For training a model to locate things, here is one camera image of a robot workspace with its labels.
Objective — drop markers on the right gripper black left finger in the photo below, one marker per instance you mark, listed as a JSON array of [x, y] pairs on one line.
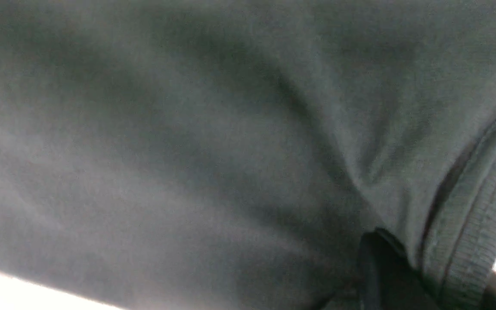
[[387, 282]]

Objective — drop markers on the dark gray long-sleeve shirt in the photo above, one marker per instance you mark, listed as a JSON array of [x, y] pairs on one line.
[[230, 154]]

